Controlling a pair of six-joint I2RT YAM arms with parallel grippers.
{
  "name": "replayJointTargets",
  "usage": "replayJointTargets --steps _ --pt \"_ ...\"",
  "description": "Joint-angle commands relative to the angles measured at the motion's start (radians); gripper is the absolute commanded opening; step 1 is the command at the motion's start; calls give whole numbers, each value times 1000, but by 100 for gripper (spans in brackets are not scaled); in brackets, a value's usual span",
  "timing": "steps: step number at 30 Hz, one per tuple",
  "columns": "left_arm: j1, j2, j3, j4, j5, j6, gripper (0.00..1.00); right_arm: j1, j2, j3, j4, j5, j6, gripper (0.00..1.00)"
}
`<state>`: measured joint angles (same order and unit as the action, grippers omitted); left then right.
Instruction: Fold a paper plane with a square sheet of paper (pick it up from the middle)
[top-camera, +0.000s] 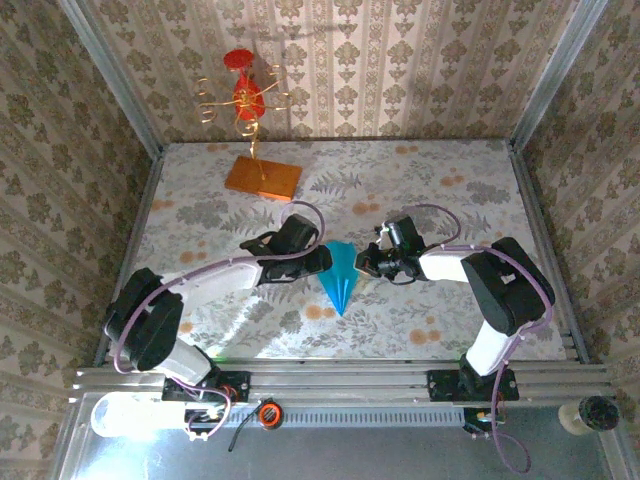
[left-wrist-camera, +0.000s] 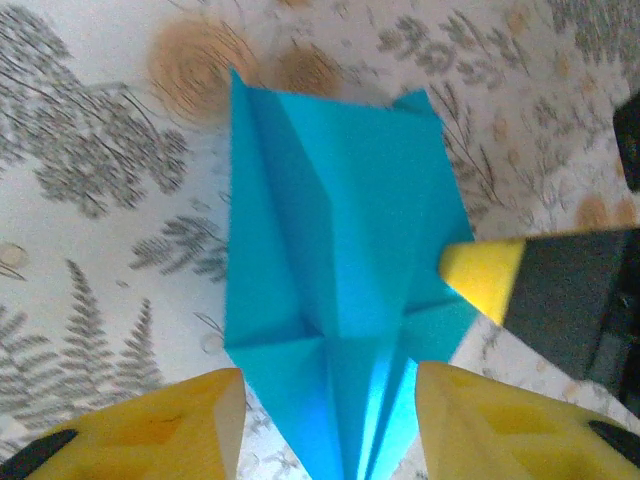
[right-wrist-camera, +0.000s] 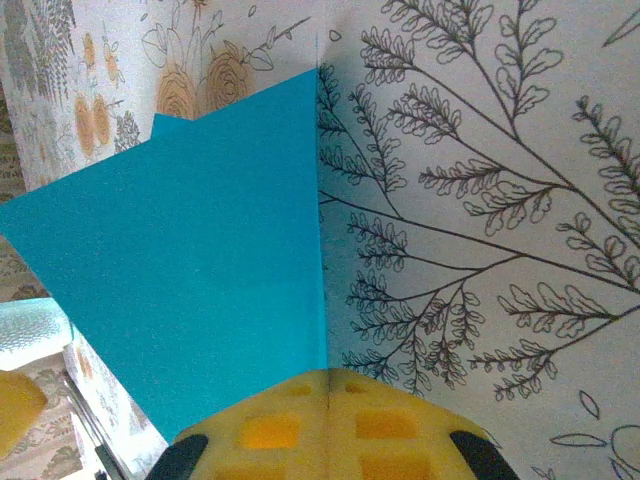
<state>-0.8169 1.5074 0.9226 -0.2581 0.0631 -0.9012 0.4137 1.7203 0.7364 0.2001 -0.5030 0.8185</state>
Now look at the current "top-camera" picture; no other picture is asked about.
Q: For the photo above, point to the blue paper sheet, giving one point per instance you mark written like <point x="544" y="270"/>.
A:
<point x="342" y="285"/>

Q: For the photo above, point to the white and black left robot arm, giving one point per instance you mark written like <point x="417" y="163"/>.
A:
<point x="142" y="320"/>

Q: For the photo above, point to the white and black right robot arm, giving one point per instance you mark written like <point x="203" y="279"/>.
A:
<point x="507" y="285"/>

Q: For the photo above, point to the floral table cloth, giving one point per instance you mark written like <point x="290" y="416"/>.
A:
<point x="400" y="175"/>

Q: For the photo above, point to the red glass vase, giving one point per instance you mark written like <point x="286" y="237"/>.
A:
<point x="248" y="100"/>

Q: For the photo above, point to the small connector board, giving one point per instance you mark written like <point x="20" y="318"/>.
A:
<point x="480" y="417"/>
<point x="202" y="415"/>

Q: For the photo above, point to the grey metal shelf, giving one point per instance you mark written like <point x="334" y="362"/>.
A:
<point x="350" y="455"/>

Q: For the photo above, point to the white cylinder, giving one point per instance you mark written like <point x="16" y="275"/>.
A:
<point x="130" y="415"/>

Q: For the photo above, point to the white spool with black cap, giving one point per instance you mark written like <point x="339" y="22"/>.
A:
<point x="590" y="415"/>

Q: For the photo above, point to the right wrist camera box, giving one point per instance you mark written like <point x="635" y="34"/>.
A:
<point x="402" y="232"/>

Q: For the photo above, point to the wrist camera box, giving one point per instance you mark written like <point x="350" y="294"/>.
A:
<point x="402" y="232"/>
<point x="298" y="231"/>

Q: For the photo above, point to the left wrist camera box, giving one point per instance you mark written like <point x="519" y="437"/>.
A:
<point x="298" y="231"/>

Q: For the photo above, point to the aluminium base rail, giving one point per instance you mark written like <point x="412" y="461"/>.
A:
<point x="350" y="382"/>

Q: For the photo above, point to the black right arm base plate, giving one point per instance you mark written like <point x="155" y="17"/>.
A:
<point x="442" y="387"/>

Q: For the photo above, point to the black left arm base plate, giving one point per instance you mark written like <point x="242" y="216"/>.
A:
<point x="240" y="387"/>

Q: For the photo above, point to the aluminium side rail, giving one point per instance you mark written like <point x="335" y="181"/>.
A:
<point x="534" y="200"/>
<point x="142" y="212"/>

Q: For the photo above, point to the aluminium corner post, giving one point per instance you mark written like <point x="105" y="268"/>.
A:
<point x="555" y="75"/>
<point x="112" y="75"/>

